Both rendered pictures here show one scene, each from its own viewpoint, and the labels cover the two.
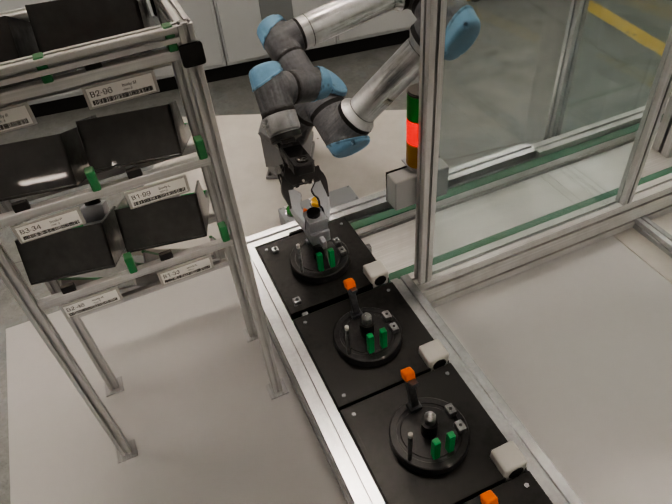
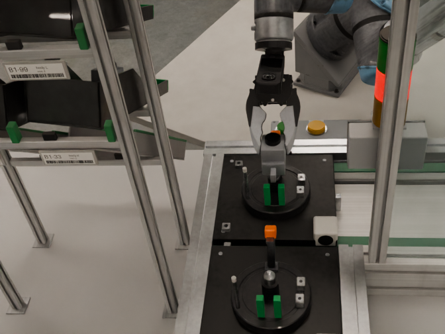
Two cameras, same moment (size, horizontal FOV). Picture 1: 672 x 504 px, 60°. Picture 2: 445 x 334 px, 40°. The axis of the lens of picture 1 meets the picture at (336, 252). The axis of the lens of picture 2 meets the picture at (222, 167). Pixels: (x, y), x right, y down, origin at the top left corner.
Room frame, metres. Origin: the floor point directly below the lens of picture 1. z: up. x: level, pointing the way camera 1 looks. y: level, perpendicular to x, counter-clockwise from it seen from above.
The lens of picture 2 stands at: (0.19, -0.32, 1.89)
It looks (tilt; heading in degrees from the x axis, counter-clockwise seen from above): 43 degrees down; 31
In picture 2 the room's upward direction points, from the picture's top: 8 degrees counter-clockwise
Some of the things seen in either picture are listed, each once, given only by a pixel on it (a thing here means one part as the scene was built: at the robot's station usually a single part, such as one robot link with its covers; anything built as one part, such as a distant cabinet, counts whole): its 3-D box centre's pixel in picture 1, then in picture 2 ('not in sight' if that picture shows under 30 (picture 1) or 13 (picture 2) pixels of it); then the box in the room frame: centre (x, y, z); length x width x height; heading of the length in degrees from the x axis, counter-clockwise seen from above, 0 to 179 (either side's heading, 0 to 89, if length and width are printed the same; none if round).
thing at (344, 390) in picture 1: (367, 326); (270, 285); (0.75, -0.05, 1.01); 0.24 x 0.24 x 0.13; 20
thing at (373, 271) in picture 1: (375, 274); (325, 231); (0.93, -0.09, 0.97); 0.05 x 0.05 x 0.04; 20
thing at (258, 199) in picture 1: (287, 174); (319, 86); (1.52, 0.13, 0.84); 0.90 x 0.70 x 0.03; 82
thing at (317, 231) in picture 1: (316, 225); (273, 154); (0.98, 0.04, 1.09); 0.08 x 0.04 x 0.07; 20
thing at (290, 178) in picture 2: (319, 258); (275, 191); (0.99, 0.04, 0.98); 0.14 x 0.14 x 0.02
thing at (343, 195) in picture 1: (319, 211); (316, 138); (1.22, 0.03, 0.93); 0.21 x 0.07 x 0.06; 110
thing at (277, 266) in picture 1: (320, 264); (276, 197); (0.99, 0.04, 0.96); 0.24 x 0.24 x 0.02; 20
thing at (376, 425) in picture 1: (429, 425); not in sight; (0.51, -0.13, 1.01); 0.24 x 0.24 x 0.13; 20
